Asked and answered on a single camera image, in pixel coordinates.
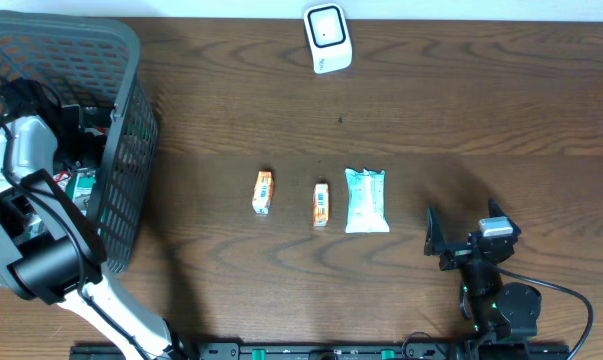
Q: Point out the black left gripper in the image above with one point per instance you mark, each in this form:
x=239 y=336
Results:
x=87 y=152

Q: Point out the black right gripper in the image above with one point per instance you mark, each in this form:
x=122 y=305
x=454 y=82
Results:
x=436 y=245

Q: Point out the dark green package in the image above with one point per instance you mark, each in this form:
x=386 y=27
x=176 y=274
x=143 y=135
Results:
x=79 y=188

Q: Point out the mint green wipes packet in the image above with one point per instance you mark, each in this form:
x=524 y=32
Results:
x=366 y=206

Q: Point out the orange tissue pack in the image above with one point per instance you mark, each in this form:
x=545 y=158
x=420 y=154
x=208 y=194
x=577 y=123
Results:
x=321 y=205
x=263 y=192

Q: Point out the red and white package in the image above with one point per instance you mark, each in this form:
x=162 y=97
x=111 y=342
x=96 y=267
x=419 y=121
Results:
x=62 y=179

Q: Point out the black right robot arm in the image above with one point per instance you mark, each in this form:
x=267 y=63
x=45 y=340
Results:
x=504 y=315

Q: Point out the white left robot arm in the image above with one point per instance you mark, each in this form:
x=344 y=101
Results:
x=49 y=249

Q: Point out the white barcode scanner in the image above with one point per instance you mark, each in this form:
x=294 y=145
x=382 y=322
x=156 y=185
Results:
x=328 y=38

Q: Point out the grey plastic mesh basket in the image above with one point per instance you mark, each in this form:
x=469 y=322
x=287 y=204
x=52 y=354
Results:
x=92 y=62

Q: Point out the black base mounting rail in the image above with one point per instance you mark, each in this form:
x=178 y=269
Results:
x=421 y=350

